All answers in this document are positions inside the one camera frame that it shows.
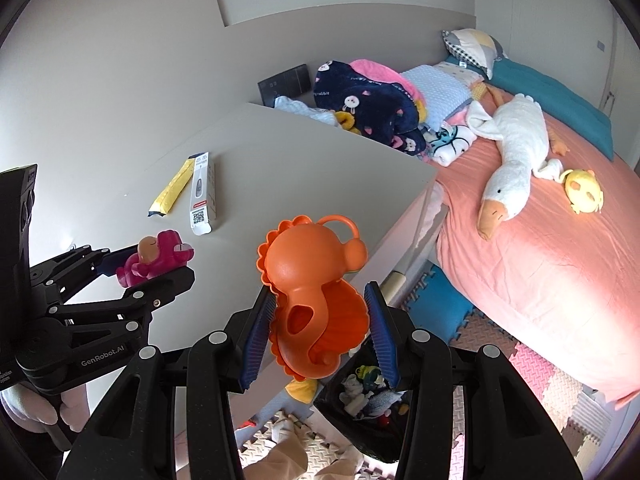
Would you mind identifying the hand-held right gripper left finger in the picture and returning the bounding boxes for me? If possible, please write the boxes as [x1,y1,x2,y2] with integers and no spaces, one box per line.
[57,290,278,480]

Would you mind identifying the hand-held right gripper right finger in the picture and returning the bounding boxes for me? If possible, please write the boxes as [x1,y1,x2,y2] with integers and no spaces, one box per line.
[364,281,583,480]

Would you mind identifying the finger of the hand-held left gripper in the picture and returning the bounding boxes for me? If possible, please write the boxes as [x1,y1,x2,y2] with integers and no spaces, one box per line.
[30,244,140,306]
[47,266,196,331]

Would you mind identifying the pink dinosaur toy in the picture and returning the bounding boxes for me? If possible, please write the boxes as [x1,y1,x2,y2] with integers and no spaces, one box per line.
[116,230,196,289]

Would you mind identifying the orange plastic toy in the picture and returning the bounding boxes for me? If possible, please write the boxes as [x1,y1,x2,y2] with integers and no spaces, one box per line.
[256,214,372,380]

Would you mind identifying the black trash bin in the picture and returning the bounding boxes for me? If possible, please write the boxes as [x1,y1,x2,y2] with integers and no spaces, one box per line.
[314,332,417,464]

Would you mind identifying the person's left hand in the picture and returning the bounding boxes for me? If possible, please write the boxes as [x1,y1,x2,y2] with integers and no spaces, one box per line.
[0,385,88,429]

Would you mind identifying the long yellow packet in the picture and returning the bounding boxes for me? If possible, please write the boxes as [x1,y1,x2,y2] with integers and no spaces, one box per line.
[147,155,196,218]

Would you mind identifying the white thermometer box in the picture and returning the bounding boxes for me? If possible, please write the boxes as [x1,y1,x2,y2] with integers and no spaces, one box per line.
[188,151,217,237]

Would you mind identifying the person's leg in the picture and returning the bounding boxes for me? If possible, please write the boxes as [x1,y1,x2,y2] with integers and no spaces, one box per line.
[240,430,362,480]

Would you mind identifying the puzzle foam floor mats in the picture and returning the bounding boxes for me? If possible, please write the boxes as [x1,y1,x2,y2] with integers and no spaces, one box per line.
[175,265,631,480]

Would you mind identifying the pink bedsheet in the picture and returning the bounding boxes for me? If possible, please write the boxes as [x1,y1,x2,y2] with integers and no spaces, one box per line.
[432,105,640,403]

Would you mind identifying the white cartoon print cloth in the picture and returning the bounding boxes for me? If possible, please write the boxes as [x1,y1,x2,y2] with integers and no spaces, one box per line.
[425,125,476,167]

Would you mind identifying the small yellow plush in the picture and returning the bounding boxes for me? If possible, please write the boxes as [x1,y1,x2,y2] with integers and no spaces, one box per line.
[334,110,362,134]

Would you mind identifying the white goose plush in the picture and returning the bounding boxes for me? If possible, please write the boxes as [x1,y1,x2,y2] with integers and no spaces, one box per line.
[465,94,568,240]

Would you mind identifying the pale blue cloth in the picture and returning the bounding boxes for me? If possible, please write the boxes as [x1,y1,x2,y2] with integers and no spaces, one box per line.
[274,95,341,128]

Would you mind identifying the navy printed blanket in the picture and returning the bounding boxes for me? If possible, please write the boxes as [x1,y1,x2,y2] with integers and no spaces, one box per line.
[313,60,427,156]

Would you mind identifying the yellow chick plush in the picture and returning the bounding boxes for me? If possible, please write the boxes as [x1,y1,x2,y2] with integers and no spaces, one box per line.
[559,168,604,215]

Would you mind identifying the light blue knitted blanket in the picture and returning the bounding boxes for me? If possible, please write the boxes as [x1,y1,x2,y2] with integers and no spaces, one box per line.
[400,64,473,128]

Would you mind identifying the pink fleece blanket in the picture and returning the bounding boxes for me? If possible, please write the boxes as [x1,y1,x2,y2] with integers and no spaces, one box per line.
[348,59,426,111]

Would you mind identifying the teal long pillow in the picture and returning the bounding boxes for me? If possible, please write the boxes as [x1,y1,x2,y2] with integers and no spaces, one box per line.
[445,55,615,161]

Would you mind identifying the checkered patchwork pillow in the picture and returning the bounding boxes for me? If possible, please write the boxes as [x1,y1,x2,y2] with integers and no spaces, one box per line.
[441,28,508,81]

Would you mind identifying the black wall switch panel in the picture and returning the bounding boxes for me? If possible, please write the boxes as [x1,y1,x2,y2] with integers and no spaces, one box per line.
[257,64,309,108]

